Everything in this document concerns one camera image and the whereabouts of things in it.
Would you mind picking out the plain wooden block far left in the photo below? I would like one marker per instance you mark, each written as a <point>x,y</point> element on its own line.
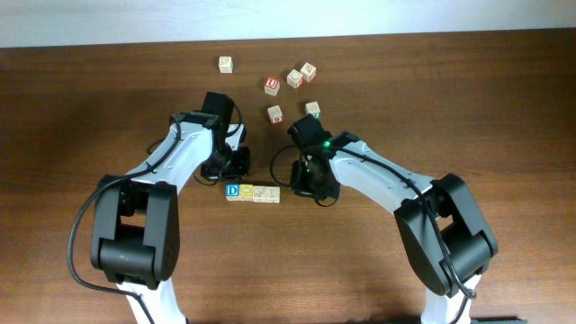
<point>225,64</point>

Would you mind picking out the blue D wooden block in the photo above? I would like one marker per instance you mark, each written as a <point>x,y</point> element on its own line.
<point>232,192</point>

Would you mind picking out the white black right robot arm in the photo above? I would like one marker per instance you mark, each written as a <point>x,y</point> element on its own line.
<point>447,240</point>

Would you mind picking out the wooden block red front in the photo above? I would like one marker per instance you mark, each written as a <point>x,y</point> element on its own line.
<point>275,114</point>

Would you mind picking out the elephant picture wooden block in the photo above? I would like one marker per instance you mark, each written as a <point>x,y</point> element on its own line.
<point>259,194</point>

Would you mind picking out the wooden block green front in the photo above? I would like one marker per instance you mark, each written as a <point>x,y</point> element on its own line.
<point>313,109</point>

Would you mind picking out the letter I wooden block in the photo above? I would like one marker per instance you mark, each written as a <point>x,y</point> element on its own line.
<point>272,194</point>

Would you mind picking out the red U wooden block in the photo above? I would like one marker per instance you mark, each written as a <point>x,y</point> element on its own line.
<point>272,86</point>

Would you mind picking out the yellow O wooden block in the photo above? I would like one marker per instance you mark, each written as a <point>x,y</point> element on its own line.
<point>246,192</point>

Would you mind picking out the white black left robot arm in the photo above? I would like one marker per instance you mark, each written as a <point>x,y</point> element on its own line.
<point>136,235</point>

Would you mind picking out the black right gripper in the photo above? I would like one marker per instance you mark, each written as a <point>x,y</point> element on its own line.
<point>301,187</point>

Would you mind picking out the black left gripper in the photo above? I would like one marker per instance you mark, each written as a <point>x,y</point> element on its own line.
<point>242,167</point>

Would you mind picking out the wooden block beside U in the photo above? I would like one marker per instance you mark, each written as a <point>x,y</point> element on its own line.
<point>294,78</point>

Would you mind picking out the wooden block red side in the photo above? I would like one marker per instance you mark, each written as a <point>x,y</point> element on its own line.
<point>308,71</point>

